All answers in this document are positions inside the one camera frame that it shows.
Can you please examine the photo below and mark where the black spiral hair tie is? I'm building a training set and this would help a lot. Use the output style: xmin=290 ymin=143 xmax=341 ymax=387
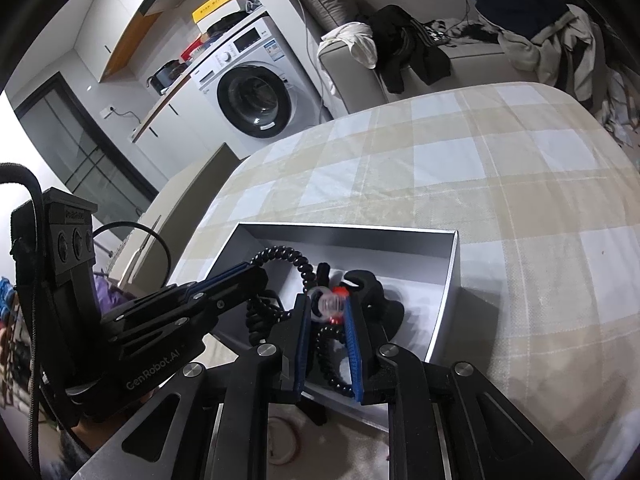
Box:
xmin=245 ymin=245 xmax=357 ymax=397

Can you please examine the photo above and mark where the red clear hair clip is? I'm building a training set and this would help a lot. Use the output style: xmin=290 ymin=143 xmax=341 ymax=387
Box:
xmin=307 ymin=286 xmax=349 ymax=325

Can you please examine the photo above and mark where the beige cardboard box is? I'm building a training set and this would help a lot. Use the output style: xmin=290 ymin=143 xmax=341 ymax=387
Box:
xmin=106 ymin=144 xmax=240 ymax=296

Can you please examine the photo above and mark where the purple bag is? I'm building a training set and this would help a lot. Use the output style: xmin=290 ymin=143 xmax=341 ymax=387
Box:
xmin=93 ymin=274 xmax=132 ymax=314

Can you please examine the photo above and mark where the grey open box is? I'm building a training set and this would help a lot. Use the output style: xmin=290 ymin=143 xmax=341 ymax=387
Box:
xmin=174 ymin=223 xmax=460 ymax=430

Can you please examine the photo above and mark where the dark glass door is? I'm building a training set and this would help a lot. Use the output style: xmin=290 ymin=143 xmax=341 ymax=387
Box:
xmin=15 ymin=73 xmax=157 ymax=223

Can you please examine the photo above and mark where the checkered beige tablecloth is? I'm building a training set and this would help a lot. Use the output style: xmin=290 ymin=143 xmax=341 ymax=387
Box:
xmin=172 ymin=82 xmax=639 ymax=479

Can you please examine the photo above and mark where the white washing machine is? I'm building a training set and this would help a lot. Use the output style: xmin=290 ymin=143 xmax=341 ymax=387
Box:
xmin=192 ymin=13 xmax=331 ymax=158

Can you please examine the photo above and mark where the black cooking pot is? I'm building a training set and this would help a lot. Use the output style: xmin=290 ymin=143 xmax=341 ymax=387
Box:
xmin=146 ymin=60 xmax=188 ymax=96

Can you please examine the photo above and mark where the grey sofa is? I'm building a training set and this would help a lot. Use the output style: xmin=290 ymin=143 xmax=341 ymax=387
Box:
xmin=316 ymin=14 xmax=601 ymax=114

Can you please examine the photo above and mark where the white garment on armrest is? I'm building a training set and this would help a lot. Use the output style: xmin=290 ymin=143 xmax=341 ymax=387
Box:
xmin=317 ymin=22 xmax=378 ymax=70

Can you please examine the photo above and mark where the yellow cardboard box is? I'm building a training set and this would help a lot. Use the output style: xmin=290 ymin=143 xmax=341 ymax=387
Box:
xmin=192 ymin=0 xmax=231 ymax=23

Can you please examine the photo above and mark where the grey striped cushion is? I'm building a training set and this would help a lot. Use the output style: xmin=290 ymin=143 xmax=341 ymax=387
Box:
xmin=300 ymin=0 xmax=359 ymax=32

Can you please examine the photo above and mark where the black jacket on sofa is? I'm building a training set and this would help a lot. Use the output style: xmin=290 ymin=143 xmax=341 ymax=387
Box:
xmin=368 ymin=4 xmax=451 ymax=94

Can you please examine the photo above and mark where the dark clothes pile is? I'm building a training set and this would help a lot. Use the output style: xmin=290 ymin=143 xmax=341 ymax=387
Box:
xmin=475 ymin=0 xmax=606 ymax=113

